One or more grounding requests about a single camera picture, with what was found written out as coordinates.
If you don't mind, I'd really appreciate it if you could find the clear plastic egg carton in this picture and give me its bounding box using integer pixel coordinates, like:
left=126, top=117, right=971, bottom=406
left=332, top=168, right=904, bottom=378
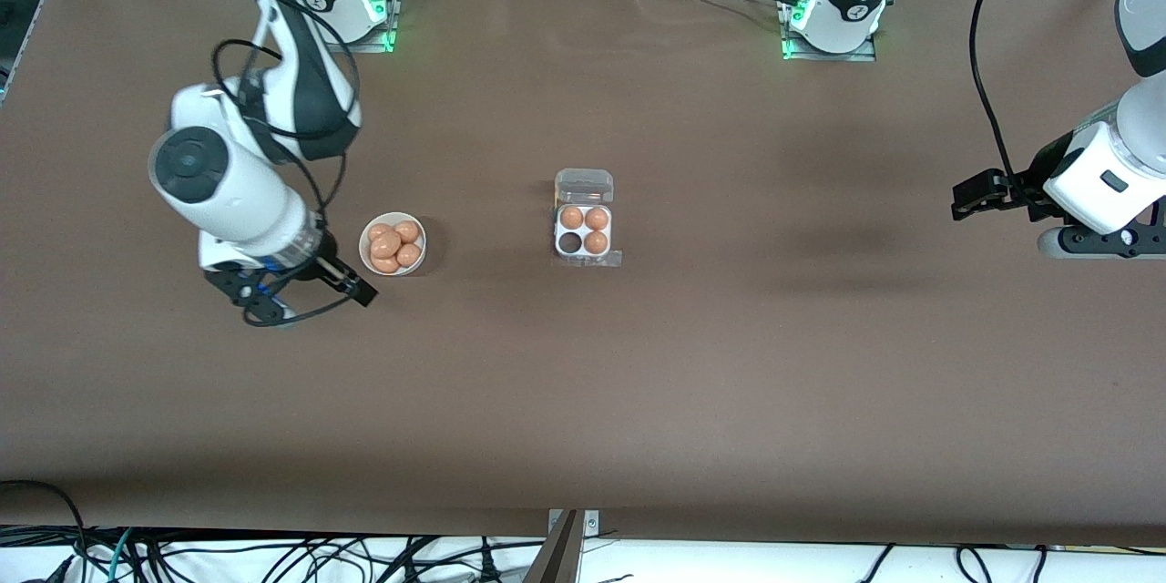
left=553, top=168, right=623, bottom=269

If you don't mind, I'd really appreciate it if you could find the small metal bracket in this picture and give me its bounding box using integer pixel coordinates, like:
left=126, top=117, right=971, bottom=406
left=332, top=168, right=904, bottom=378
left=547, top=509, right=600, bottom=540

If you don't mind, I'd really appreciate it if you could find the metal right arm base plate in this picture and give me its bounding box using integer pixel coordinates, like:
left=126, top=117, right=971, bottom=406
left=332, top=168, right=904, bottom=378
left=349, top=0, right=402, bottom=54

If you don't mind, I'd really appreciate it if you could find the white round bowl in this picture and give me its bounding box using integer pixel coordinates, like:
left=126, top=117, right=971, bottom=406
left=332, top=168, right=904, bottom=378
left=359, top=212, right=427, bottom=277

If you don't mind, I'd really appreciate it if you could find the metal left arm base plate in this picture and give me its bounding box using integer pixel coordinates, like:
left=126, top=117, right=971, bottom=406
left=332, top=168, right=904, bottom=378
left=779, top=0, right=880, bottom=63

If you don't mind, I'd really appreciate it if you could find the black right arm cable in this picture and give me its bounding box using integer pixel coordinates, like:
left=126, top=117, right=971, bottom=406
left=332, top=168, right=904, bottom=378
left=91, top=0, right=363, bottom=330

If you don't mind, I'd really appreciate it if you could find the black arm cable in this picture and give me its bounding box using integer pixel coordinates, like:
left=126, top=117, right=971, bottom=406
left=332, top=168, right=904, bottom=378
left=968, top=0, right=1085, bottom=188
left=91, top=0, right=363, bottom=330

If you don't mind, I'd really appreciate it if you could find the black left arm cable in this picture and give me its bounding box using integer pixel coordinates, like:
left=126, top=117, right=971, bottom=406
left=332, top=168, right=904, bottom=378
left=968, top=0, right=1085, bottom=188

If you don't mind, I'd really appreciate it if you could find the brown table cover sheet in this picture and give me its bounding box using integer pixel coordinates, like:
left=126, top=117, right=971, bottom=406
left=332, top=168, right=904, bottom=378
left=0, top=0, right=1166, bottom=549

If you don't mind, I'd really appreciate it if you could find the teal cable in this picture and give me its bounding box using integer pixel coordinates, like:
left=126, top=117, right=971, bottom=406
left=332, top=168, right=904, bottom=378
left=107, top=527, right=138, bottom=583

